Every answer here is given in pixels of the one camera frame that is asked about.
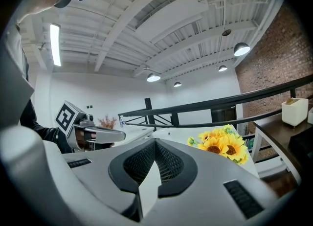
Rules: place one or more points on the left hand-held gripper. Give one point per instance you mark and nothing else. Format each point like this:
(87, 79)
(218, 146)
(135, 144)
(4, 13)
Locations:
(67, 118)

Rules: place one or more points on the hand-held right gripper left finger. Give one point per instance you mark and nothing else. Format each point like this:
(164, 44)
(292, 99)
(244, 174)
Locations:
(97, 171)

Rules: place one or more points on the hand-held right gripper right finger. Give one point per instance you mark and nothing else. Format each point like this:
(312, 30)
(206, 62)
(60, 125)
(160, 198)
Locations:
(210, 195)

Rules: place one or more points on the person's left forearm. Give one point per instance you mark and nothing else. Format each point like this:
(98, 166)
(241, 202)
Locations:
(41, 129)

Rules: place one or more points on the clear water bottle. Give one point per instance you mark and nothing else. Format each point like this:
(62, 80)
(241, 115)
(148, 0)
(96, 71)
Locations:
(122, 121)

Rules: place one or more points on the person's left hand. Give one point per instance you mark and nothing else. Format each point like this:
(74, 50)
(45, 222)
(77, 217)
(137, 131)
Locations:
(80, 138)

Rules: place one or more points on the reddish dried plant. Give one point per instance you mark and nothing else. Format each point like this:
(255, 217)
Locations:
(107, 122)

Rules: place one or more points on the white table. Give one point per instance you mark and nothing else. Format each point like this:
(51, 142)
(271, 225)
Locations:
(137, 132)

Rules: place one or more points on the yellow sunflower bouquet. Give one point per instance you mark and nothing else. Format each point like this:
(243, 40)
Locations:
(220, 144)

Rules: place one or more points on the dark wooden table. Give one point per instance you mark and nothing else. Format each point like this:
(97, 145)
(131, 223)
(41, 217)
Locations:
(276, 132)

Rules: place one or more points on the black metal railing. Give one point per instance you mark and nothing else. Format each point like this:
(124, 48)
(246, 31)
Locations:
(220, 102)

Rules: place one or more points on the long fluorescent ceiling light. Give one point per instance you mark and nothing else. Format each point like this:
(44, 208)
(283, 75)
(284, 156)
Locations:
(55, 45)

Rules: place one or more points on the white rectangular container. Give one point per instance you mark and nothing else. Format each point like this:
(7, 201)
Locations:
(294, 111)

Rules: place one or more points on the white round container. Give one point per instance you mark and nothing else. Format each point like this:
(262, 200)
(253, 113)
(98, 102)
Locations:
(310, 116)

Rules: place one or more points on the person's torso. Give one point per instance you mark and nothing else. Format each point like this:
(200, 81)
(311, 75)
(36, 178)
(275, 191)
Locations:
(13, 49)

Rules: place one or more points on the large dome pendant lamp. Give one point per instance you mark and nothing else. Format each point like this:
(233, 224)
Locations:
(242, 49)

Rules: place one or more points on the wall socket panel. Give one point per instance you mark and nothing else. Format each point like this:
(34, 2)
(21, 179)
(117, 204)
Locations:
(89, 106)

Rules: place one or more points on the white ceiling duct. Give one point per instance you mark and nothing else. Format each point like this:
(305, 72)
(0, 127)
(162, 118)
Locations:
(171, 18)

